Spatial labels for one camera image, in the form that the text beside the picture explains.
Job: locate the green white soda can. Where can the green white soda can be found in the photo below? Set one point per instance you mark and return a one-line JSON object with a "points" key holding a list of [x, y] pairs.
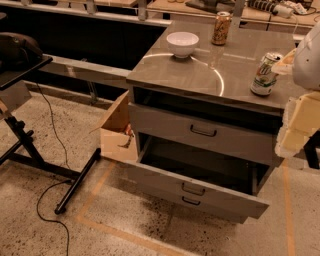
{"points": [[265, 78]]}

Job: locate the black coiled tool on bench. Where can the black coiled tool on bench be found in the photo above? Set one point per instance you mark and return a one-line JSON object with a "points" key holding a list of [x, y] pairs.
{"points": [[271, 7]]}

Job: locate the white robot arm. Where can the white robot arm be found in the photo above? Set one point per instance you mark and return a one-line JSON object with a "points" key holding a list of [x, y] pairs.
{"points": [[306, 65]]}

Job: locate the grey metal rail beam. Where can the grey metal rail beam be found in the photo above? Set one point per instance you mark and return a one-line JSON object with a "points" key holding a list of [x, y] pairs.
{"points": [[83, 70]]}

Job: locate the open lower drawer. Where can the open lower drawer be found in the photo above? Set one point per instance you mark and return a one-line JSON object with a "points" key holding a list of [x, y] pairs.
{"points": [[207, 181]]}

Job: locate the grey drawer cabinet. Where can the grey drawer cabinet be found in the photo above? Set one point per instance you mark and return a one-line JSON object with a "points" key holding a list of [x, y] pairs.
{"points": [[213, 84]]}

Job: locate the white ceramic bowl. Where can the white ceramic bowl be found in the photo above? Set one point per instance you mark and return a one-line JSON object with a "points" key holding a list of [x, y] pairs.
{"points": [[182, 44]]}

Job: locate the dark rounded object on stand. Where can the dark rounded object on stand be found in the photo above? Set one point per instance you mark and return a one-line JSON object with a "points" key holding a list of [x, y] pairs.
{"points": [[18, 51]]}

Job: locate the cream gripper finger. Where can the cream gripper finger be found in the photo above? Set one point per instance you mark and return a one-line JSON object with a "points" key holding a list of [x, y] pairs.
{"points": [[285, 65], [301, 120]]}

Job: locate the cardboard box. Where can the cardboard box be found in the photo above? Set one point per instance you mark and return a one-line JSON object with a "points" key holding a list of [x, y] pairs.
{"points": [[117, 139]]}

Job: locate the orange soda can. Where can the orange soda can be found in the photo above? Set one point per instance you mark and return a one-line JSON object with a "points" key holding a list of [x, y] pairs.
{"points": [[221, 28]]}

